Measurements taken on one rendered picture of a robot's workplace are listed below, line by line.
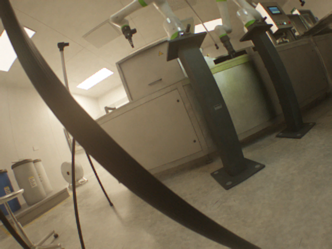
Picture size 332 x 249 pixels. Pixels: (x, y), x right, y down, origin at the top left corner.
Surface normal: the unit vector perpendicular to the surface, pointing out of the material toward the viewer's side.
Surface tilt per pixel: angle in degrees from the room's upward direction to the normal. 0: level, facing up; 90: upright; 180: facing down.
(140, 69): 90
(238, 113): 90
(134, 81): 90
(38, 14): 180
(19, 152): 90
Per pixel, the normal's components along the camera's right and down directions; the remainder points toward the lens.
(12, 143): 0.91, -0.38
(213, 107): 0.04, -0.02
